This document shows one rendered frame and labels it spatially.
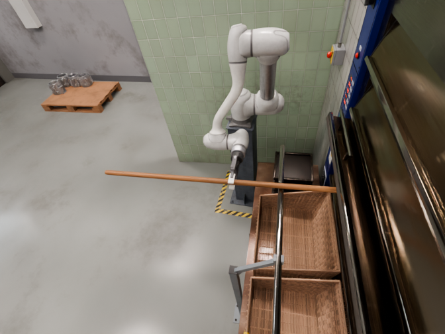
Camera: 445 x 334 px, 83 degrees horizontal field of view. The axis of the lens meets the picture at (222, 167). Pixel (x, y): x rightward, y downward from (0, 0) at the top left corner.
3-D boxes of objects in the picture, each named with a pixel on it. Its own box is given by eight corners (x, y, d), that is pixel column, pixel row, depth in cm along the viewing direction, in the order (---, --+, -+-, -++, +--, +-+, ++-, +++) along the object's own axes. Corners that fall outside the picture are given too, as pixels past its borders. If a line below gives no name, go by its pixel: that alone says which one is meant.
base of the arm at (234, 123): (228, 112, 214) (228, 107, 210) (255, 114, 209) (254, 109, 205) (223, 126, 203) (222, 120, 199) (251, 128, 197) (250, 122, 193)
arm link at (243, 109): (232, 109, 208) (230, 85, 192) (254, 109, 205) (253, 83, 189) (230, 121, 197) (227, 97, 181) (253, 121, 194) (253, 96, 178)
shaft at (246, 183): (105, 175, 157) (102, 172, 155) (107, 171, 159) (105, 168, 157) (420, 201, 120) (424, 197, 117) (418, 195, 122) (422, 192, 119)
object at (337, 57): (340, 58, 173) (344, 43, 166) (342, 65, 167) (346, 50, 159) (328, 58, 175) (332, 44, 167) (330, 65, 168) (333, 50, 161)
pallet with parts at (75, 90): (124, 89, 471) (116, 71, 446) (98, 115, 420) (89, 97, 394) (72, 86, 501) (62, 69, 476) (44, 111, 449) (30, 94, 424)
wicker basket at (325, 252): (324, 210, 189) (332, 187, 169) (332, 289, 153) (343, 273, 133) (259, 205, 199) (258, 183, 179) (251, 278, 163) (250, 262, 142)
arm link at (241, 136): (247, 155, 159) (228, 154, 162) (251, 138, 169) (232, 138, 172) (246, 142, 151) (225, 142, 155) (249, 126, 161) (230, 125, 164)
